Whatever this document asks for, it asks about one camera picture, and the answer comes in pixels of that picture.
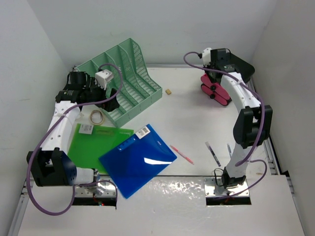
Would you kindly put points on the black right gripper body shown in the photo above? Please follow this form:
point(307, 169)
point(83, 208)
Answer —
point(211, 66)

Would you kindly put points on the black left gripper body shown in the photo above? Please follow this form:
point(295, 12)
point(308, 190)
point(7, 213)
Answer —
point(95, 93)

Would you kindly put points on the clear tape roll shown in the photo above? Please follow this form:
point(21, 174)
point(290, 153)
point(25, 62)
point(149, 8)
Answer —
point(97, 117)

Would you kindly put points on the black pink drawer box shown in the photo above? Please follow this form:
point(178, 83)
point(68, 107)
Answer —
point(211, 82)

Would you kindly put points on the mint green file organizer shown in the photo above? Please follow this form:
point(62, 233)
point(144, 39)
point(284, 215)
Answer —
point(139, 91)

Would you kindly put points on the yellow eraser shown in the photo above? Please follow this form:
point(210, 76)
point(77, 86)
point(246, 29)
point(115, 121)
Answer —
point(168, 91)

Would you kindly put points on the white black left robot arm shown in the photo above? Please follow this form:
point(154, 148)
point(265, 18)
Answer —
point(51, 165)

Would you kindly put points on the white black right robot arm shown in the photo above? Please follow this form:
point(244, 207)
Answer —
point(253, 123)

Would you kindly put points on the green plastic folder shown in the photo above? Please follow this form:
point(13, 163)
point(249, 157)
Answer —
point(90, 142)

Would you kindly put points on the blue plastic folder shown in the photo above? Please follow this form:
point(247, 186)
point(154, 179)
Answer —
point(137, 160)

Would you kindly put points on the purple clear pen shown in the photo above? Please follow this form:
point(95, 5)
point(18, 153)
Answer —
point(212, 153)

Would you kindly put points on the blue clear pen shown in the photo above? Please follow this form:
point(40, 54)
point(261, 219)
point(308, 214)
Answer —
point(229, 150)

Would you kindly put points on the red pen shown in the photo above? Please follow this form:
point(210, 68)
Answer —
point(181, 154)

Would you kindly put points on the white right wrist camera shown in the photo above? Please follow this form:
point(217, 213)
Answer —
point(206, 56)

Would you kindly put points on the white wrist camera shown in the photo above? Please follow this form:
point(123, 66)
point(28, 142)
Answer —
point(206, 56)
point(103, 78)

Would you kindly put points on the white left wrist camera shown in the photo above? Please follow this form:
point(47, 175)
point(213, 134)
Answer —
point(103, 78)

